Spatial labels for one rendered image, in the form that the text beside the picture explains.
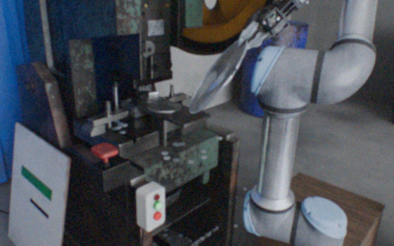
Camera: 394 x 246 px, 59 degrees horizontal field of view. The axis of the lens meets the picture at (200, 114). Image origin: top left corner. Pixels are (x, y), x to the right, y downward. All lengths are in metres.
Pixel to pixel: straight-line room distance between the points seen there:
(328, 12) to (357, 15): 3.61
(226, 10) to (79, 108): 0.72
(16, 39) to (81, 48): 0.94
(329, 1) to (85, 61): 3.48
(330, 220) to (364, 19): 0.49
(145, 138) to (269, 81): 0.62
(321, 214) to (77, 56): 1.00
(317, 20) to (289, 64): 3.78
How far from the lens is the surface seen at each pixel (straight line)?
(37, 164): 1.66
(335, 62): 0.77
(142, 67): 1.26
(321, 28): 4.52
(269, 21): 1.08
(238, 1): 1.49
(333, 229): 0.97
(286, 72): 0.76
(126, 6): 1.14
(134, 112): 1.34
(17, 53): 2.32
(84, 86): 1.45
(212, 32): 1.53
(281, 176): 0.91
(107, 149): 1.05
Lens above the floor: 1.22
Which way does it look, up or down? 21 degrees down
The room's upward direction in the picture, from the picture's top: 2 degrees clockwise
